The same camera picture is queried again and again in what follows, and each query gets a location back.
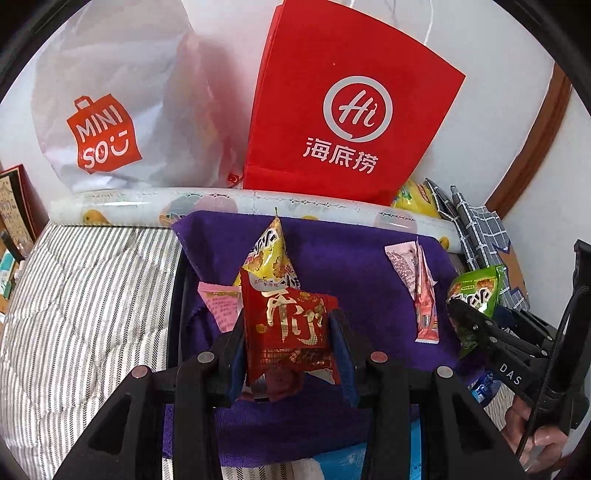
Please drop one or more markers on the rolled patterned plastic sheet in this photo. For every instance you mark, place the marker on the rolled patterned plastic sheet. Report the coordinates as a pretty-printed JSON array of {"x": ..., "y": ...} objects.
[{"x": 120, "y": 205}]

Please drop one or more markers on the white plastic shopping bag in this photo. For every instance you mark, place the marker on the white plastic shopping bag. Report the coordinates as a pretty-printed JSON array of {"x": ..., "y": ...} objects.
[{"x": 152, "y": 69}]

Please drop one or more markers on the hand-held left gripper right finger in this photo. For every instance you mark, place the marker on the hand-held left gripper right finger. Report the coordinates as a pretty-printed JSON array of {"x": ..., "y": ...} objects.
[{"x": 344, "y": 364}]

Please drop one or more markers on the blue checked cloth with star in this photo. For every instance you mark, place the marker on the blue checked cloth with star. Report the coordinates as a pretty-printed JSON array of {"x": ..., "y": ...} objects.
[{"x": 480, "y": 230}]

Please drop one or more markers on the yellow snack bag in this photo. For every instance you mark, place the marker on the yellow snack bag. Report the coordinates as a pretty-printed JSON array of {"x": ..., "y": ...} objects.
[{"x": 415, "y": 198}]

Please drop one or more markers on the brown wooden door frame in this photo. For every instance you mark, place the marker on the brown wooden door frame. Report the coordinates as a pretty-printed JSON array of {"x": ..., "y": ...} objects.
[{"x": 540, "y": 147}]

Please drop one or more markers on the red paper shopping bag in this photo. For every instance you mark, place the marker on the red paper shopping bag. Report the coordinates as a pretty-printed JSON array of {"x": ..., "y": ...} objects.
[{"x": 295, "y": 69}]

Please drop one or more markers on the yellow triangular snack packet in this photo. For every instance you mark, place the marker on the yellow triangular snack packet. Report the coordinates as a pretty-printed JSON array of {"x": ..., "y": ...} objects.
[{"x": 270, "y": 258}]

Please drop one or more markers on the blue tissue pack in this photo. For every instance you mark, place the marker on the blue tissue pack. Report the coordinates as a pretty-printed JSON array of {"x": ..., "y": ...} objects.
[{"x": 341, "y": 464}]

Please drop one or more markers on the red snack packet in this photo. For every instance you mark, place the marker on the red snack packet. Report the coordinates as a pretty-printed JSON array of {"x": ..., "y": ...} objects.
[{"x": 286, "y": 332}]

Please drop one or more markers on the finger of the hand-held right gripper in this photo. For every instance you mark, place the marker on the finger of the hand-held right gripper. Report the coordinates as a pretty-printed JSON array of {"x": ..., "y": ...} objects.
[
  {"x": 526, "y": 330},
  {"x": 473, "y": 330}
]

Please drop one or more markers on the slim pink-red snack packet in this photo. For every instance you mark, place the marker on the slim pink-red snack packet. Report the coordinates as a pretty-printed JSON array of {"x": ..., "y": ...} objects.
[{"x": 425, "y": 314}]

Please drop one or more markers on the green snack packet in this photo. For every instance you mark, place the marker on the green snack packet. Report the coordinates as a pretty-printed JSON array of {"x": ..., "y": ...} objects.
[{"x": 480, "y": 290}]

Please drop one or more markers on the person's right hand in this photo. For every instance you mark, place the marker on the person's right hand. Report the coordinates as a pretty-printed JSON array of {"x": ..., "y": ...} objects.
[{"x": 545, "y": 438}]

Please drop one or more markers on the purple towel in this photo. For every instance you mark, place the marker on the purple towel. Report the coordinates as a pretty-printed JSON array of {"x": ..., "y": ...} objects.
[{"x": 332, "y": 258}]

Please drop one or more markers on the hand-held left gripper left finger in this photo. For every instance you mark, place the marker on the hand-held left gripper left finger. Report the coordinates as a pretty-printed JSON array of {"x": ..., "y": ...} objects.
[{"x": 236, "y": 369}]

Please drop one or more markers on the pale pink snack packet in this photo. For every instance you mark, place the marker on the pale pink snack packet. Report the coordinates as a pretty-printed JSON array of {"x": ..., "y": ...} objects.
[
  {"x": 221, "y": 307},
  {"x": 401, "y": 265}
]

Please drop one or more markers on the teal and white tube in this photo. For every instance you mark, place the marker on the teal and white tube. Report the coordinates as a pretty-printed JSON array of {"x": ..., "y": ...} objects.
[{"x": 6, "y": 274}]

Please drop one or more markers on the illustrated notebook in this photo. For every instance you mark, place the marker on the illustrated notebook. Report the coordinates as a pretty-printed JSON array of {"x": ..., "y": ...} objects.
[{"x": 14, "y": 203}]

